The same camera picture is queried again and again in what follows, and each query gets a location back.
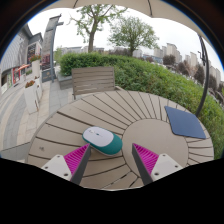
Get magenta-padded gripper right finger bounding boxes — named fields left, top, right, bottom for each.
left=131, top=142, right=184, bottom=186

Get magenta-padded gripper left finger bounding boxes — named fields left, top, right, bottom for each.
left=41, top=143, right=92, bottom=186

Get white and teal computer mouse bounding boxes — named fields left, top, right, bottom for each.
left=82, top=126, right=124, bottom=157

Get blue rectangular mouse pad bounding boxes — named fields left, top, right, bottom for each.
left=164, top=105, right=207, bottom=140

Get white planter with flowers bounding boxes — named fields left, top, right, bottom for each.
left=23, top=79, right=43, bottom=115

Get wooden slatted chair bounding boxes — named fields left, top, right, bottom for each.
left=71, top=66, right=123, bottom=100

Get curved dark umbrella pole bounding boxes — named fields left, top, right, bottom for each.
left=194, top=34, right=210, bottom=118

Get distant high-rise buildings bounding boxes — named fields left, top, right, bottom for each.
left=132, top=42, right=224, bottom=88

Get tall grey sign pillar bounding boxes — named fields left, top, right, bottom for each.
left=41, top=14, right=65, bottom=83

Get grey shopfront building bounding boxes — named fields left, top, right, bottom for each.
left=0, top=24, right=44, bottom=96

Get thin sparse-leaved tree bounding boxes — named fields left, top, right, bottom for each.
left=69, top=3, right=128, bottom=54

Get round leafy tree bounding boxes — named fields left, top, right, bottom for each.
left=108, top=15, right=160, bottom=57

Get beige umbrella canopy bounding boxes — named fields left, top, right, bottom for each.
left=43, top=0, right=214, bottom=46

